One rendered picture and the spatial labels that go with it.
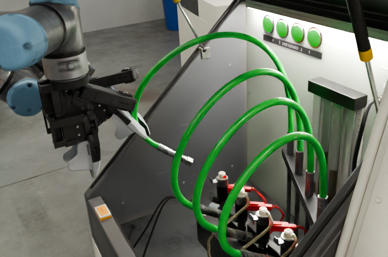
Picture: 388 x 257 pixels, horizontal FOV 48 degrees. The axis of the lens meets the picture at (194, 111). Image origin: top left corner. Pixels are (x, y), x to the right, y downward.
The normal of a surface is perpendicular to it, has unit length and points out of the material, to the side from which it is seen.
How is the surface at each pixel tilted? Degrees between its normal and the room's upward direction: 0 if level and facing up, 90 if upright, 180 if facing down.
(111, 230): 0
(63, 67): 90
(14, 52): 90
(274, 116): 90
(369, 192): 76
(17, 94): 90
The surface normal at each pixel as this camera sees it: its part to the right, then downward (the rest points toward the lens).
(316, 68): -0.88, 0.24
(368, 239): -0.87, 0.01
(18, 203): -0.06, -0.91
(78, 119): 0.47, 0.33
